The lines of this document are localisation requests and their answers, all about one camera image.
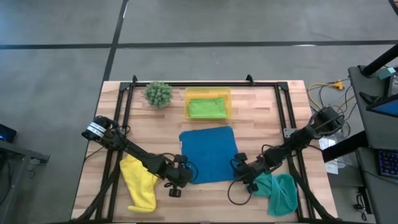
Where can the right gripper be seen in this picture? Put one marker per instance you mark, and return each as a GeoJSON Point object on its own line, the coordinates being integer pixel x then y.
{"type": "Point", "coordinates": [250, 172]}

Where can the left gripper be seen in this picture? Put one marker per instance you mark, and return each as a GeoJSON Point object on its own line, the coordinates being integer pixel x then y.
{"type": "Point", "coordinates": [180, 174]}

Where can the blue microfiber towel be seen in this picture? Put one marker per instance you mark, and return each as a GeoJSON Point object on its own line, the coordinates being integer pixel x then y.
{"type": "Point", "coordinates": [208, 152]}

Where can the teal microfiber towel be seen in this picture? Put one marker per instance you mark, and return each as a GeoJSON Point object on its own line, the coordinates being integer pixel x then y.
{"type": "Point", "coordinates": [280, 196]}

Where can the yellow microfiber towel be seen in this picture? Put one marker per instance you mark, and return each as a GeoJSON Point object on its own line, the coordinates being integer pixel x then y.
{"type": "Point", "coordinates": [138, 186]}

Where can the green microfiber towel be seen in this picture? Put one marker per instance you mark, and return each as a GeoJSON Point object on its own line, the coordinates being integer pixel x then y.
{"type": "Point", "coordinates": [207, 108]}

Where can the yellow translucent plastic bin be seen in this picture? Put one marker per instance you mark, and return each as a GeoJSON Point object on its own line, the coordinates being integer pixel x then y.
{"type": "Point", "coordinates": [189, 93]}

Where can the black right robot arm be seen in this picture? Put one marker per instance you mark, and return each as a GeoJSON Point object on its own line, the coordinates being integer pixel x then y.
{"type": "Point", "coordinates": [298, 140]}

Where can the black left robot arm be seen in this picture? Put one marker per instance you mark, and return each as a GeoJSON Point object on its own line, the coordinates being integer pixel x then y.
{"type": "Point", "coordinates": [140, 154]}

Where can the grey metal mounting plate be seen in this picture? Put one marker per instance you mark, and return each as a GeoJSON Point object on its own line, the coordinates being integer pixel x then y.
{"type": "Point", "coordinates": [289, 132]}

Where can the artificial green plant in pot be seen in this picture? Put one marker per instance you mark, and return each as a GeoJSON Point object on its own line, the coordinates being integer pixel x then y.
{"type": "Point", "coordinates": [158, 95]}

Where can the white paper sheet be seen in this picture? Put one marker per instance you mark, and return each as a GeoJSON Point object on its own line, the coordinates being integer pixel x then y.
{"type": "Point", "coordinates": [332, 168]}
{"type": "Point", "coordinates": [326, 143]}

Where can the black desk crossbar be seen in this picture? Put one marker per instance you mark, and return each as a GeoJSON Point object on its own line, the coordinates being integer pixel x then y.
{"type": "Point", "coordinates": [342, 147]}

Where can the orange plug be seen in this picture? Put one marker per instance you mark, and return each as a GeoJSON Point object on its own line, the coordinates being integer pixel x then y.
{"type": "Point", "coordinates": [339, 84]}

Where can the black floor tape line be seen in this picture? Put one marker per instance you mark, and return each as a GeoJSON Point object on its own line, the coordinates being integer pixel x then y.
{"type": "Point", "coordinates": [116, 37]}
{"type": "Point", "coordinates": [217, 44]}

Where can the grey side desk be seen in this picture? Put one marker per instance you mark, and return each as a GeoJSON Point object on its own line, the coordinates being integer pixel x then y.
{"type": "Point", "coordinates": [373, 130]}

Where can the dark grey desk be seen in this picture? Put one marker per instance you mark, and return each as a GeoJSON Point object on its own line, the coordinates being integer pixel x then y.
{"type": "Point", "coordinates": [382, 199]}

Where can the black backlit keyboard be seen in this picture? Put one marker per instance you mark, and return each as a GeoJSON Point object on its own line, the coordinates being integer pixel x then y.
{"type": "Point", "coordinates": [388, 163]}

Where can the laptop with blue screen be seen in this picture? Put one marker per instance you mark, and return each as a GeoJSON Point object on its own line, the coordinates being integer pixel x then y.
{"type": "Point", "coordinates": [388, 109]}

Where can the grey desk with legs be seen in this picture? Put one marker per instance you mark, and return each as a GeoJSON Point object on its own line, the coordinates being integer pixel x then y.
{"type": "Point", "coordinates": [12, 174]}

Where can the small teal box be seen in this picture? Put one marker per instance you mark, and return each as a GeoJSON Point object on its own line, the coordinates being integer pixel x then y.
{"type": "Point", "coordinates": [386, 73]}

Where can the black device with blue light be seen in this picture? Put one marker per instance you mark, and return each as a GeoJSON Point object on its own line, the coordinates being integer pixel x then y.
{"type": "Point", "coordinates": [6, 132]}

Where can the black corner object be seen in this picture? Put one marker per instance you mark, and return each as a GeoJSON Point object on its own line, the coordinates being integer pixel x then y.
{"type": "Point", "coordinates": [395, 4]}

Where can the black aluminium table frame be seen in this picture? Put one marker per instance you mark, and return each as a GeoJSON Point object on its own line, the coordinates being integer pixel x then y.
{"type": "Point", "coordinates": [280, 109]}

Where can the black slanted post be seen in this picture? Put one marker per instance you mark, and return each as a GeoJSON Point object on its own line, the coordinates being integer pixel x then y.
{"type": "Point", "coordinates": [382, 59]}

